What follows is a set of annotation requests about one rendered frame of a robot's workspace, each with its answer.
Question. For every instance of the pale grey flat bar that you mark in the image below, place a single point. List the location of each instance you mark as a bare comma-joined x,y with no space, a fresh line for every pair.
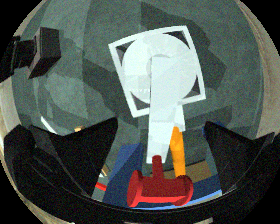
48,126

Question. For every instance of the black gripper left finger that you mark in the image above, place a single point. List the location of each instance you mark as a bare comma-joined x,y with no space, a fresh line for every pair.
81,154

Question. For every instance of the red rectangular bar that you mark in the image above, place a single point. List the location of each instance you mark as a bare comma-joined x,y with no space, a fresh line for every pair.
101,186

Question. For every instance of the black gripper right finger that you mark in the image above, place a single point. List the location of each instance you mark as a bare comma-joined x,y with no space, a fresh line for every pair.
233,154

